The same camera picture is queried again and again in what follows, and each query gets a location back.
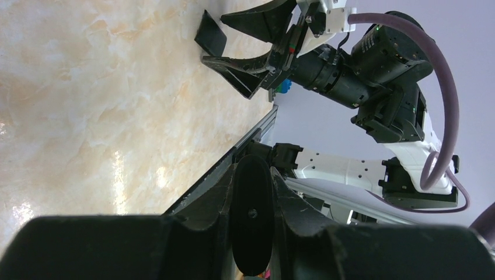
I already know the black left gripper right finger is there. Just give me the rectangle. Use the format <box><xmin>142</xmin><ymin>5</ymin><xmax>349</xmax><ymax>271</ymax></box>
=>
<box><xmin>271</xmin><ymin>169</ymin><xmax>494</xmax><ymax>279</ymax></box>

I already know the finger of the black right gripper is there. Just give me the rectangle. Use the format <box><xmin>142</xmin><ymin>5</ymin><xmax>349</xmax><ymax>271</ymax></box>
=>
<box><xmin>220</xmin><ymin>0</ymin><xmax>297</xmax><ymax>44</ymax></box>
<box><xmin>201</xmin><ymin>52</ymin><xmax>277</xmax><ymax>99</ymax></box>

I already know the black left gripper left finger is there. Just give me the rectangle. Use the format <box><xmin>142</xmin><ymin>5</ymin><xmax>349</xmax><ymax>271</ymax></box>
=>
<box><xmin>1</xmin><ymin>167</ymin><xmax>235</xmax><ymax>279</ymax></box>

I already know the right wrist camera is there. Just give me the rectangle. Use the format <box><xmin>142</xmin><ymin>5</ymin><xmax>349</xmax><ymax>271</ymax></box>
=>
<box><xmin>297</xmin><ymin>0</ymin><xmax>357</xmax><ymax>57</ymax></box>

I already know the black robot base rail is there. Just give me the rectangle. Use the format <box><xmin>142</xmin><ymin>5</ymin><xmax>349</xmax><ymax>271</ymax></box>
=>
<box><xmin>164</xmin><ymin>104</ymin><xmax>422</xmax><ymax>227</ymax></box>

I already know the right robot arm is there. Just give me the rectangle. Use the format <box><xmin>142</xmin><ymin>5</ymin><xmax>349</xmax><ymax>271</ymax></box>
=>
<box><xmin>195</xmin><ymin>1</ymin><xmax>466</xmax><ymax>214</ymax></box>

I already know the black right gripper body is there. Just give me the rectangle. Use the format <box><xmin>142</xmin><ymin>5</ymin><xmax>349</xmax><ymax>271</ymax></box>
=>
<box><xmin>264</xmin><ymin>1</ymin><xmax>321</xmax><ymax>90</ymax></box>

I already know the black battery cover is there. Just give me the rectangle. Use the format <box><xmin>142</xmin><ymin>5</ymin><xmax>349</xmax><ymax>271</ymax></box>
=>
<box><xmin>194</xmin><ymin>10</ymin><xmax>227</xmax><ymax>57</ymax></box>

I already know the black remote control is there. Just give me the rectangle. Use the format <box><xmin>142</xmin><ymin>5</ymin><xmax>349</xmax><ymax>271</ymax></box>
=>
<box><xmin>230</xmin><ymin>155</ymin><xmax>274</xmax><ymax>276</ymax></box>

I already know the grey lego baseplate with bricks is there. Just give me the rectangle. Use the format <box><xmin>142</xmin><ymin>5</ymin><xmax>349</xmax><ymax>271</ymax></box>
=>
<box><xmin>275</xmin><ymin>79</ymin><xmax>292</xmax><ymax>94</ymax></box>

